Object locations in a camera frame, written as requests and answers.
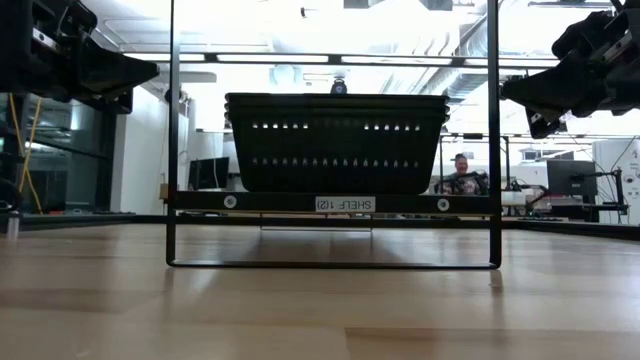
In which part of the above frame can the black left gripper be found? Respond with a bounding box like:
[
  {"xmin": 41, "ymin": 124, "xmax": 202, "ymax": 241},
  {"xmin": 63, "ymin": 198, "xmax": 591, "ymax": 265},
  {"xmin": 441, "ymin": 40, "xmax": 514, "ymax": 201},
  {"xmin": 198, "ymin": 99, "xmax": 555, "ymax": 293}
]
[{"xmin": 0, "ymin": 0, "xmax": 161, "ymax": 102}]

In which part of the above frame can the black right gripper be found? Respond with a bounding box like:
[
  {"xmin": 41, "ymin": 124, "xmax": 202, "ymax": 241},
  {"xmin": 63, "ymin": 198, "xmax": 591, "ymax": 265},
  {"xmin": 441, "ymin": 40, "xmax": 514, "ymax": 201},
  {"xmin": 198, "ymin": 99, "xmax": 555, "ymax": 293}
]
[{"xmin": 499, "ymin": 0, "xmax": 640, "ymax": 140}]

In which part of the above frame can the yellow hanging cable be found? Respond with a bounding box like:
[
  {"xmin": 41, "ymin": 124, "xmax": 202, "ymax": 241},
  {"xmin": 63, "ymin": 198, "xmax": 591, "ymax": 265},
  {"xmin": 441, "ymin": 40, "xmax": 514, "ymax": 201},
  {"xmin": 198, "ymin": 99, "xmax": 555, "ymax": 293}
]
[{"xmin": 7, "ymin": 92, "xmax": 44, "ymax": 201}]

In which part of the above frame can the black plastic basket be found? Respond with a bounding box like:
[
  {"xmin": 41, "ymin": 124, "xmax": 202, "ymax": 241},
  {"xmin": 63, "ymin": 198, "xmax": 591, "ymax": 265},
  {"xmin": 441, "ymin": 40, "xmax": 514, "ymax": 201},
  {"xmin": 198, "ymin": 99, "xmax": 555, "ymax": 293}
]
[{"xmin": 223, "ymin": 102, "xmax": 451, "ymax": 195}]

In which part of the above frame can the black computer monitor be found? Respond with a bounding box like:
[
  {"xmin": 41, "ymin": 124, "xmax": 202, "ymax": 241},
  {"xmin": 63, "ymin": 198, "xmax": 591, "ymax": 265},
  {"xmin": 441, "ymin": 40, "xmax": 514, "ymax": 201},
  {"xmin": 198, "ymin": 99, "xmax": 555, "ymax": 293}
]
[
  {"xmin": 188, "ymin": 156, "xmax": 231, "ymax": 192},
  {"xmin": 546, "ymin": 159, "xmax": 599, "ymax": 198}
]

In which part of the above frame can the person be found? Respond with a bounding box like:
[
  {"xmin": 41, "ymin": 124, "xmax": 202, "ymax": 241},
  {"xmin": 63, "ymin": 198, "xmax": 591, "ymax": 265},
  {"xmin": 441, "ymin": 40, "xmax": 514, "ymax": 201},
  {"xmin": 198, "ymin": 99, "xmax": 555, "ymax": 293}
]
[{"xmin": 433, "ymin": 153, "xmax": 490, "ymax": 196}]

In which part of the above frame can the black metal rig frame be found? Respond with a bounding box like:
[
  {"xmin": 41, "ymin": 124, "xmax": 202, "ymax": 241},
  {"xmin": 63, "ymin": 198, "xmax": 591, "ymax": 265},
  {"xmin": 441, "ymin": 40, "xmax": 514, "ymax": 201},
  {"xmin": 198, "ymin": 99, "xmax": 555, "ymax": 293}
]
[{"xmin": 0, "ymin": 52, "xmax": 640, "ymax": 242}]

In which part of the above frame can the white shelf label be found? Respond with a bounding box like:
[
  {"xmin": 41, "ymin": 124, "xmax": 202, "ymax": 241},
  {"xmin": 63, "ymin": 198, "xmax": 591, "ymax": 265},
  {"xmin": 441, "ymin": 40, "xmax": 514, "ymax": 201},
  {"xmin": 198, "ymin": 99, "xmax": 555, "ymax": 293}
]
[{"xmin": 314, "ymin": 195, "xmax": 377, "ymax": 214}]

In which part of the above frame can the white cabinet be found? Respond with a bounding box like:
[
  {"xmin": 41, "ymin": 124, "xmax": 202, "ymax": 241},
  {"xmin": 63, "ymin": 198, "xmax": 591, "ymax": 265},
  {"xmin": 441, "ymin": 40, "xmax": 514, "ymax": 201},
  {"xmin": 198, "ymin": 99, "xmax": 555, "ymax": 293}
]
[{"xmin": 592, "ymin": 139, "xmax": 640, "ymax": 226}]

